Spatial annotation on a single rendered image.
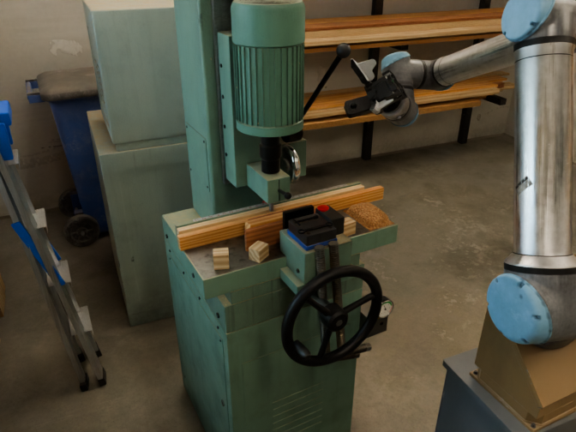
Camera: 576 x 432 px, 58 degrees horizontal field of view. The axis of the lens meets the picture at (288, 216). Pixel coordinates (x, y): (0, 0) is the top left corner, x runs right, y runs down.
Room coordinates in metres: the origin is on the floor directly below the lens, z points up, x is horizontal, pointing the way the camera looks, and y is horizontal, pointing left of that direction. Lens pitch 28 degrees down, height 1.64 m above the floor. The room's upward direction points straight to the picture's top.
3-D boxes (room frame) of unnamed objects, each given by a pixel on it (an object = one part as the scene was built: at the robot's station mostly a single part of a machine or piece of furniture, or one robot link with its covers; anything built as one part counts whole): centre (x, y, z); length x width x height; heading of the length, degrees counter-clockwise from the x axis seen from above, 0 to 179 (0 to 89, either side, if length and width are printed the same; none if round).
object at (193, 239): (1.34, 0.00, 0.92); 0.67 x 0.02 x 0.04; 118
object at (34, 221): (1.63, 0.92, 0.58); 0.27 x 0.25 x 1.16; 115
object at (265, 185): (1.33, 0.05, 1.03); 0.14 x 0.07 x 0.09; 28
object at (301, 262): (1.16, -0.07, 0.92); 0.15 x 0.13 x 0.09; 118
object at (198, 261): (1.23, -0.03, 0.87); 0.61 x 0.30 x 0.06; 118
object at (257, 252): (1.14, 0.08, 0.92); 0.04 x 0.03 x 0.04; 148
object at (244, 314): (1.42, 0.10, 0.76); 0.57 x 0.45 x 0.09; 28
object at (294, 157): (1.49, 0.00, 1.02); 0.12 x 0.03 x 0.12; 28
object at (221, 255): (1.11, 0.17, 0.92); 0.04 x 0.04 x 0.04; 7
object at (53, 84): (2.95, 1.13, 0.48); 0.64 x 0.54 x 0.97; 116
